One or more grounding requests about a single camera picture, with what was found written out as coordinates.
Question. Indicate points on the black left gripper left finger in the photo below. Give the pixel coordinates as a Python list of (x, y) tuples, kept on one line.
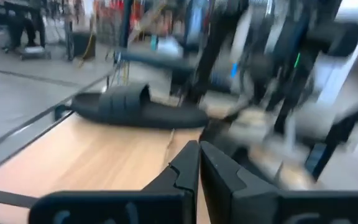
[(166, 205)]

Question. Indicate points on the black rubber slide sandal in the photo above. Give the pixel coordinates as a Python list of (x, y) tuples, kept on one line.
[(129, 105)]

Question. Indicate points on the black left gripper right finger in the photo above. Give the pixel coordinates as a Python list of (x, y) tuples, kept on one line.
[(235, 199)]

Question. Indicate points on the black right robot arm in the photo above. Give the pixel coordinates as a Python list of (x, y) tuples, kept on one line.
[(291, 46)]

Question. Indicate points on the person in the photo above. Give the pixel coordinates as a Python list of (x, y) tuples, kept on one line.
[(23, 21)]

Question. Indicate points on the black bin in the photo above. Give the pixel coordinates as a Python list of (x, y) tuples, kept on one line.
[(81, 43)]

